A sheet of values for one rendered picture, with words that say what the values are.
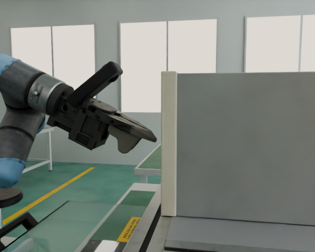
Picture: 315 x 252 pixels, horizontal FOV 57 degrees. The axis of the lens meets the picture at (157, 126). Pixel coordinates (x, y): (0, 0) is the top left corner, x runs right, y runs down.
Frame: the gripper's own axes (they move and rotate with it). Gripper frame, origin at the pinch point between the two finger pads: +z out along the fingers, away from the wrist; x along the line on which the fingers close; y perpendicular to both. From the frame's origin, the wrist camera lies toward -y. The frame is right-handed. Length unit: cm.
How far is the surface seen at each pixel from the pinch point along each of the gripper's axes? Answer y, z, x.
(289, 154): -8.7, 19.3, 14.5
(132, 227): 14.1, 4.7, 8.4
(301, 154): -9.3, 20.6, 14.5
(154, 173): 57, -4, -153
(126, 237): 14.1, 4.7, 12.2
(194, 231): 5.1, 12.4, 18.6
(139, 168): 59, -16, -154
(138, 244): 7.7, 6.7, 22.9
